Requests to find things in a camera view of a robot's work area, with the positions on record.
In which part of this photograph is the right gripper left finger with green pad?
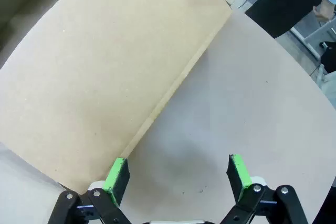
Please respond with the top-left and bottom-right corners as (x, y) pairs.
(48, 157), (132, 224)

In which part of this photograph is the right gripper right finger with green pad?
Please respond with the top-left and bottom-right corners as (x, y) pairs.
(219, 153), (309, 224)

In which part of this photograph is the brown cardboard shipping box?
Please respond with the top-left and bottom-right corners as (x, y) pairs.
(0, 0), (234, 196)

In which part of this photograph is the person's left hand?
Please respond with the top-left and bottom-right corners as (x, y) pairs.
(312, 0), (336, 22)

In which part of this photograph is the person in light blue sweater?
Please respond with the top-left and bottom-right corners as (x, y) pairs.
(244, 0), (328, 39)

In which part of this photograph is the white table frame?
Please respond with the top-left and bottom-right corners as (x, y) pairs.
(288, 11), (336, 61)

